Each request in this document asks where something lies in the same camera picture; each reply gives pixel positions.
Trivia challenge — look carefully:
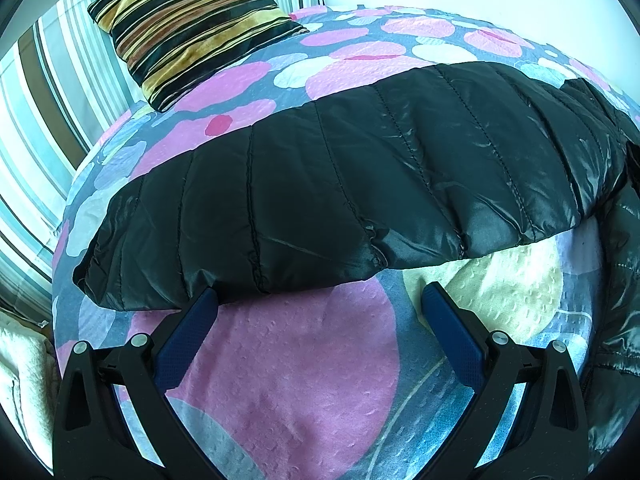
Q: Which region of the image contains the gold black striped pillow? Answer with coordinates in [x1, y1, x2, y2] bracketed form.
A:
[88, 0, 307, 112]

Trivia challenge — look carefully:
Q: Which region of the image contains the black puffer jacket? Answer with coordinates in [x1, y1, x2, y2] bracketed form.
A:
[73, 62, 639, 466]

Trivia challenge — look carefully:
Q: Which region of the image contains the striped headboard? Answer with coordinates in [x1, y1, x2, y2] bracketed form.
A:
[0, 0, 327, 321]

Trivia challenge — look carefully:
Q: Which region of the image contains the white blanket beside bed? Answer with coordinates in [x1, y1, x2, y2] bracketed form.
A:
[1, 312, 60, 474]

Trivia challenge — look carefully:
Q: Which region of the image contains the polka dot bed sheet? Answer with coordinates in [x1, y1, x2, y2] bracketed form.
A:
[53, 6, 639, 479]

